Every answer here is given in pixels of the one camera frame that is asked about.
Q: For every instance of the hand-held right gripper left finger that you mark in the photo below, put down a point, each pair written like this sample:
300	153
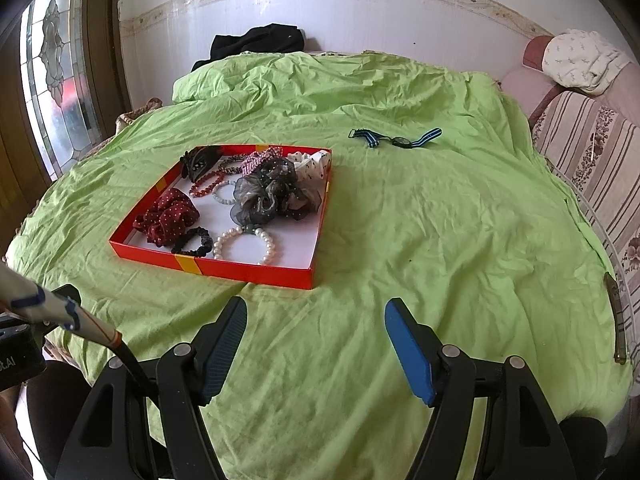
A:
222	355

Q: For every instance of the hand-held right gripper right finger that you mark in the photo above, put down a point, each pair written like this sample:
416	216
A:
407	355

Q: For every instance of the black scrunchie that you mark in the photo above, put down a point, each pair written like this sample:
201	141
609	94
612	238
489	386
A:
197	240

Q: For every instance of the red cardboard box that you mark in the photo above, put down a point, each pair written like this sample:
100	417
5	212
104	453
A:
300	240

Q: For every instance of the pink striped scrunchie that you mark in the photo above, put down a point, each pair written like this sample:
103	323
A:
260	160

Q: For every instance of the white rod with black tip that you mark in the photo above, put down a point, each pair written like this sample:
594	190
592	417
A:
50	305

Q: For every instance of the person's dark trousers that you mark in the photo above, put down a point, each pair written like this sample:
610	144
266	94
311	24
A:
57	425

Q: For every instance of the green bed blanket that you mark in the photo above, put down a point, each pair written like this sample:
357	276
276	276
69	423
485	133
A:
425	240

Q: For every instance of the red polka dot scrunchie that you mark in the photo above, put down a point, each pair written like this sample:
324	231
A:
165	215

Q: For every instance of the grey organza scrunchie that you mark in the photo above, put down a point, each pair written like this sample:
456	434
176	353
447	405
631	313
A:
270	195

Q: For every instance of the black hair clip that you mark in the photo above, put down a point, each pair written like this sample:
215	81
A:
200	160

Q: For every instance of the white polka dot scrunchie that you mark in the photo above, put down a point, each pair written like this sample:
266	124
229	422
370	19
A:
312	167

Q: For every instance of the striped sofa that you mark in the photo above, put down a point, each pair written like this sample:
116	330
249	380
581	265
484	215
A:
590	140

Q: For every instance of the stained glass window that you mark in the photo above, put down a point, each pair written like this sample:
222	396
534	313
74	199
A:
57	70

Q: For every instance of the black cloth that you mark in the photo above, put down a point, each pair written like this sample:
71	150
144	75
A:
255	42

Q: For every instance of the white patterned pillow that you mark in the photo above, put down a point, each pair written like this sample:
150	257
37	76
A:
582	60

